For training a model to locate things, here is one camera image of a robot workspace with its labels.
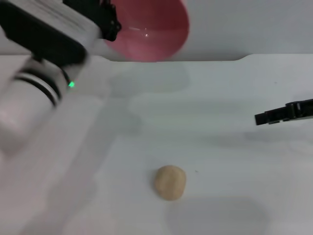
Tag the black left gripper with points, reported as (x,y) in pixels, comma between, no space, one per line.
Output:
(85,9)

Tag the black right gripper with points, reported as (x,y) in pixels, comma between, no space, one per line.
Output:
(302,109)

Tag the pink plastic bowl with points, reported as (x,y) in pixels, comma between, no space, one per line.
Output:
(151,34)

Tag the beige egg yolk pastry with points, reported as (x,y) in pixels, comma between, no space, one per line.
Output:
(170,183)

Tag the left wrist camera housing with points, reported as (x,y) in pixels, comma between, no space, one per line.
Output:
(49,41)

